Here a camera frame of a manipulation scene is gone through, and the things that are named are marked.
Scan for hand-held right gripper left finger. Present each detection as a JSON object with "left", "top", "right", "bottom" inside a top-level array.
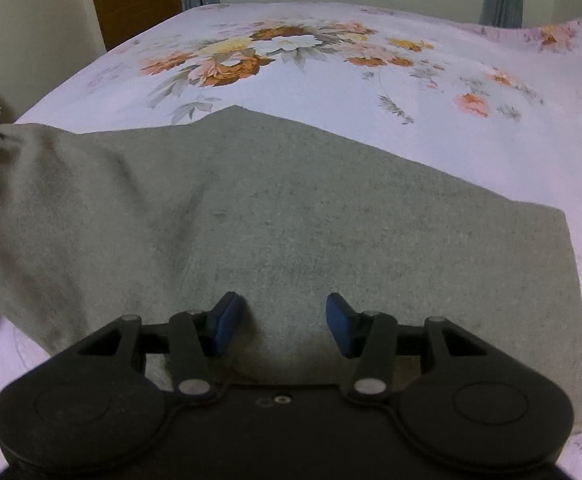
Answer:
[{"left": 76, "top": 291, "right": 246, "bottom": 406}]

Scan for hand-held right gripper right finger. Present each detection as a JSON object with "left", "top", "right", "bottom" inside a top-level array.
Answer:
[{"left": 325, "top": 292, "right": 492, "bottom": 406}]

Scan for grey pants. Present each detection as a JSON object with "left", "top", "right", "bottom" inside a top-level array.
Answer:
[{"left": 0, "top": 105, "right": 582, "bottom": 437}]

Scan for brown wooden door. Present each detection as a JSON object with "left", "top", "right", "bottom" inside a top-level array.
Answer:
[{"left": 85, "top": 0, "right": 183, "bottom": 52}]

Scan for pink floral bed sheet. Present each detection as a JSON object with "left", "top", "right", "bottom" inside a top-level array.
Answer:
[{"left": 0, "top": 2, "right": 582, "bottom": 480}]

